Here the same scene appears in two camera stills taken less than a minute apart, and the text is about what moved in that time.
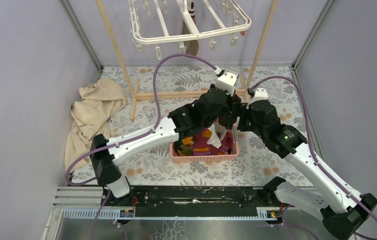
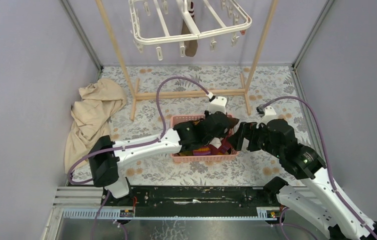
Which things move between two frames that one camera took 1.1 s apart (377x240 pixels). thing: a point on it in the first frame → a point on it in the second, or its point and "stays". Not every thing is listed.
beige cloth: x=91 y=115 stays
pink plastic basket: x=235 y=151 stays
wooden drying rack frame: x=148 y=95 stays
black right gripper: x=238 y=109 → x=248 y=130
